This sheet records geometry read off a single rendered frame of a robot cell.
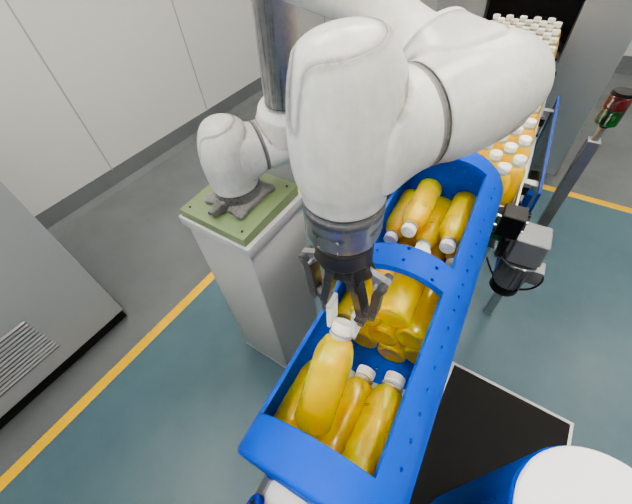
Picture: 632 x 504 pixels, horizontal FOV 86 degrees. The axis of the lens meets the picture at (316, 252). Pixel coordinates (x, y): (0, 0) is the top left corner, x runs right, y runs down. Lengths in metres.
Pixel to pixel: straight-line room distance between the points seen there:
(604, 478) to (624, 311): 1.80
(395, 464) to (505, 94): 0.49
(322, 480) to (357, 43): 0.49
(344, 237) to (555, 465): 0.62
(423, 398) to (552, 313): 1.80
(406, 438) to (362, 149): 0.45
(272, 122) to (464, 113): 0.73
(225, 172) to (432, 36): 0.76
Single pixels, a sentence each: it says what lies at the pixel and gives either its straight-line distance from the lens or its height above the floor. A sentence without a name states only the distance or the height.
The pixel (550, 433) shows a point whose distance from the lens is 1.87.
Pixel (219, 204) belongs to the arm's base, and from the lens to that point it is 1.13.
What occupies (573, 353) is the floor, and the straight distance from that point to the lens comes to 2.28.
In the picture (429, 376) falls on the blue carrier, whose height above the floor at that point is 1.19.
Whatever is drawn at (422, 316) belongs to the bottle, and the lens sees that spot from 0.75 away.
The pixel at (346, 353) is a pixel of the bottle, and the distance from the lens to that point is 0.59.
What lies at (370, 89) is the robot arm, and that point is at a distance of 0.26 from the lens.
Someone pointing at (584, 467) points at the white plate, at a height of 1.04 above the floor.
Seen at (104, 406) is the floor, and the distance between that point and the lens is 2.21.
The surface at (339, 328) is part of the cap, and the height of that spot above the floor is 1.26.
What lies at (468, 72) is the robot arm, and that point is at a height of 1.64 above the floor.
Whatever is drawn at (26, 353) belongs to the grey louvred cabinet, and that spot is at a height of 0.31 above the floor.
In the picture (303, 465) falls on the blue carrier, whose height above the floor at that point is 1.23.
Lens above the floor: 1.77
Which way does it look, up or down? 49 degrees down
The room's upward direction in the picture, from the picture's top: 6 degrees counter-clockwise
